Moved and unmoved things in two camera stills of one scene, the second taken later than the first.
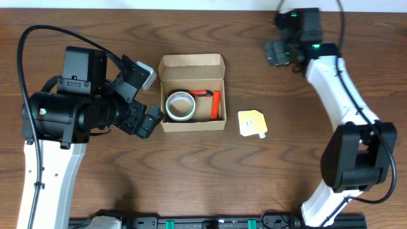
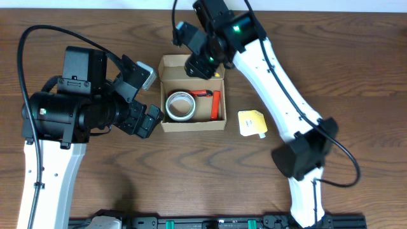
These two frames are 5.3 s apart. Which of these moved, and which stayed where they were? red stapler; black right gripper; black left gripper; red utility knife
Moved: black right gripper
Stayed: black left gripper; red utility knife; red stapler
